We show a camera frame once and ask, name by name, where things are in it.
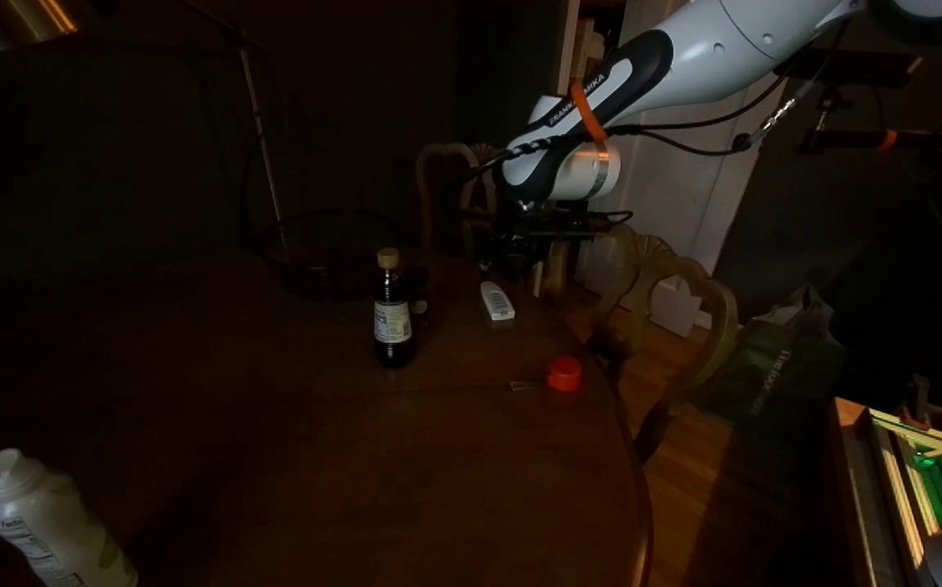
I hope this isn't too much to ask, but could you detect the white remote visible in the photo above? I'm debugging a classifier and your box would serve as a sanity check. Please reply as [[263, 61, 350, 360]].
[[480, 280, 516, 322]]

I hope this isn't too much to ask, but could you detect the wooden chair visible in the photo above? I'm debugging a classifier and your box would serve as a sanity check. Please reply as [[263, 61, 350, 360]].
[[414, 142, 501, 260], [537, 225, 741, 462]]

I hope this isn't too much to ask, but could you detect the orange measuring scoop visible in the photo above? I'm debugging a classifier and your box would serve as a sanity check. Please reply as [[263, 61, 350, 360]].
[[509, 355, 584, 394]]

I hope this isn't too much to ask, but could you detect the dark glass bottle with label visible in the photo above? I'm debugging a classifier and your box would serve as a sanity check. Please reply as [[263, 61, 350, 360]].
[[372, 247, 418, 369]]

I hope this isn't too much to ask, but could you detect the white cabinet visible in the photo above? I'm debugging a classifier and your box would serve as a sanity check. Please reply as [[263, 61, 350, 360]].
[[554, 0, 789, 338]]

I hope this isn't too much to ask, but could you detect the floor lamp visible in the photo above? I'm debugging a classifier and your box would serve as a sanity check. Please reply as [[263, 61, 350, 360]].
[[0, 0, 289, 245]]

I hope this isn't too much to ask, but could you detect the green bag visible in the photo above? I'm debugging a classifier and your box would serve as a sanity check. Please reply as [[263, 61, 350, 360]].
[[695, 284, 848, 433]]

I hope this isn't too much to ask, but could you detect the black stand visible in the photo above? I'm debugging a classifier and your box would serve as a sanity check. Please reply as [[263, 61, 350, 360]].
[[779, 46, 942, 157]]

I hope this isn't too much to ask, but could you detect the white plastic bottle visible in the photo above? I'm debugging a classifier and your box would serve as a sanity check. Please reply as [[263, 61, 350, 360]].
[[0, 448, 139, 587]]

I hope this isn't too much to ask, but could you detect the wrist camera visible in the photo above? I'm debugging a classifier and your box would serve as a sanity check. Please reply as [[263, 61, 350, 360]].
[[533, 209, 635, 239]]

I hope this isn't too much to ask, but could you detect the dark wire bowl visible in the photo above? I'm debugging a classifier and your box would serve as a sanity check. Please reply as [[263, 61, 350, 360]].
[[257, 209, 403, 302]]

